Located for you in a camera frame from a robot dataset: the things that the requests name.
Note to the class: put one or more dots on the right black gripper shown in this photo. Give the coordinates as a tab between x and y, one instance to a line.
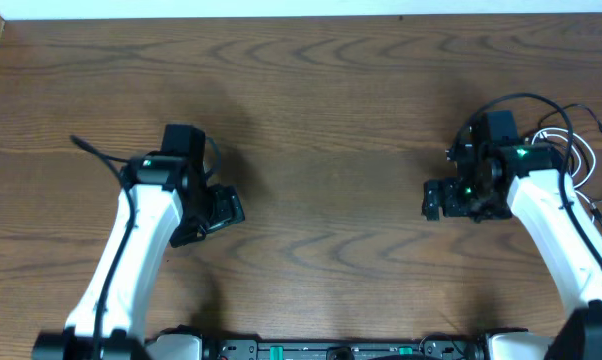
433	198

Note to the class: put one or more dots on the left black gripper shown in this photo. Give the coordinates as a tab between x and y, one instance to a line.
226	209

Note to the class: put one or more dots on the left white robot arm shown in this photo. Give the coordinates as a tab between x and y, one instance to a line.
165	200

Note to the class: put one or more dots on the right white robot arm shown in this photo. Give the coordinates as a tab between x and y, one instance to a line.
500	175

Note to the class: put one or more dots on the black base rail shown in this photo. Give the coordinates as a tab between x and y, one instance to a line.
331	350

